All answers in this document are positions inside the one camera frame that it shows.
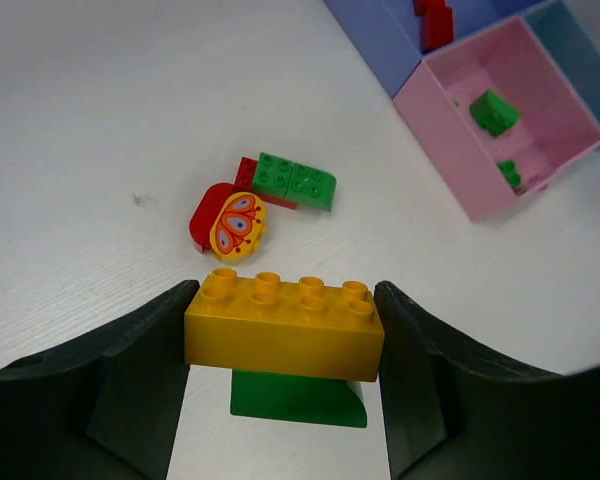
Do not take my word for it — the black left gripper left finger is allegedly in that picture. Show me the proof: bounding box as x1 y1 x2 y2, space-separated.
0 280 199 479

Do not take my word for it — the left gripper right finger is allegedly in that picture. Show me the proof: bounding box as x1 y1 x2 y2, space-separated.
374 281 600 479

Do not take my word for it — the green sloped lego piece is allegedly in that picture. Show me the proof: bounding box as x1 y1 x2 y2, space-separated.
230 370 368 428

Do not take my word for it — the red yellow green stack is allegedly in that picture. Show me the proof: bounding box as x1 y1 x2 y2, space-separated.
183 268 386 384

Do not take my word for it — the small green lego brick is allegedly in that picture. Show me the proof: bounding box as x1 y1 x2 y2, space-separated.
497 159 524 192

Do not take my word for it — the long green lego brick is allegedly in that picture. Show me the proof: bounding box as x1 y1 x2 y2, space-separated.
252 152 337 212

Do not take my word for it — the green rounded lego piece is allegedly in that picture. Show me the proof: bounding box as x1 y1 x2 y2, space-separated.
469 89 520 138

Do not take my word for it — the red long lego brick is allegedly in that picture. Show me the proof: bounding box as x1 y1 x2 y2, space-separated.
413 0 455 53

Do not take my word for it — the red rounded lego piece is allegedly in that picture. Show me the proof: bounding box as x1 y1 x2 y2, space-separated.
189 183 234 253

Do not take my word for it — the yellow butterfly lego piece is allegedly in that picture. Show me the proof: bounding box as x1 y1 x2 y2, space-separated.
209 192 267 265

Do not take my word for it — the red brick under green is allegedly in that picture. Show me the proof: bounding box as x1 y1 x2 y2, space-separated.
233 157 298 210

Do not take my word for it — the blue pink compartment tray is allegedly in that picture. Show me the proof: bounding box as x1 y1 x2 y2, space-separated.
328 1 600 221

